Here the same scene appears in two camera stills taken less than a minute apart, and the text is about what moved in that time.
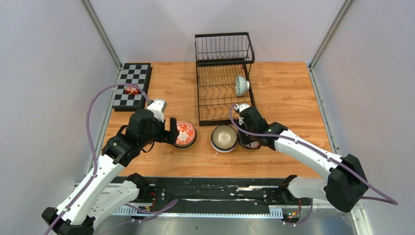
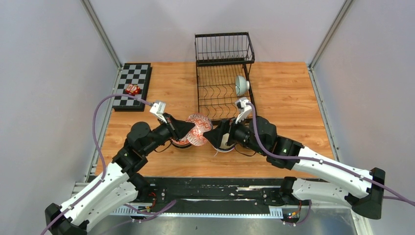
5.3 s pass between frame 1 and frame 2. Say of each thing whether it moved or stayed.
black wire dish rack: stayed
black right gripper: moved
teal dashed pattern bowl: stayed
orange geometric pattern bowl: moved
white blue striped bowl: stayed
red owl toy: stayed
